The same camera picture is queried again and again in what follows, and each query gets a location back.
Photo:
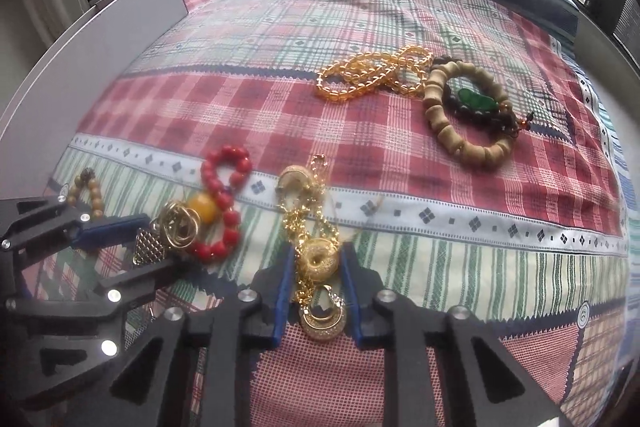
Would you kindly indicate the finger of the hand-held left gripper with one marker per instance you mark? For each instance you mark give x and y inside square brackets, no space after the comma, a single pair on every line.
[112,229]
[150,274]

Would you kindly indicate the white cardboard box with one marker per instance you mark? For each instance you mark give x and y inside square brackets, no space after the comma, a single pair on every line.
[100,57]

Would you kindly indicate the gold mesh diamond earring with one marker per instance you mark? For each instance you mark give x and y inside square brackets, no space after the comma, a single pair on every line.
[149,247]

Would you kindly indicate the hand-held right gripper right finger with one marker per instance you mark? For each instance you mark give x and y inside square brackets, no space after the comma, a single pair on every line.
[354,302]

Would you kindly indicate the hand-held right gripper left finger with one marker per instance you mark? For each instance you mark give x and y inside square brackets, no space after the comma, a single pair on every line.
[280,302]

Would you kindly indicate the plaid bedsheet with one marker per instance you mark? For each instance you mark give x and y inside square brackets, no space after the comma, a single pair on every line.
[450,257]

